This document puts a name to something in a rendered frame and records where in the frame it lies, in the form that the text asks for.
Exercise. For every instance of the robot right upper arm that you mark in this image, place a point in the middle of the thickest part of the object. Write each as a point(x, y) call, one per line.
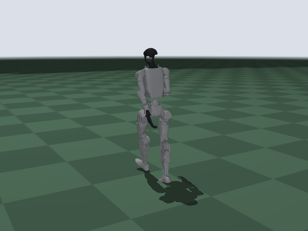
point(166, 81)

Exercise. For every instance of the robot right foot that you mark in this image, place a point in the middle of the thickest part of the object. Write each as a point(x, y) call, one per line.
point(167, 179)

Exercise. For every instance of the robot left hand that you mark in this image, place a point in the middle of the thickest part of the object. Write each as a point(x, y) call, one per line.
point(149, 119)

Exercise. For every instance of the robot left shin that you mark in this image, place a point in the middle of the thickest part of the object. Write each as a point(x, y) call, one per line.
point(144, 150)

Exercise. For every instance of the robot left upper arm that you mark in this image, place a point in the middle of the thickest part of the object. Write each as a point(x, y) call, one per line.
point(140, 81)

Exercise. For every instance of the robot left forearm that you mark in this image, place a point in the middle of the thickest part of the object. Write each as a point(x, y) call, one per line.
point(143, 100)

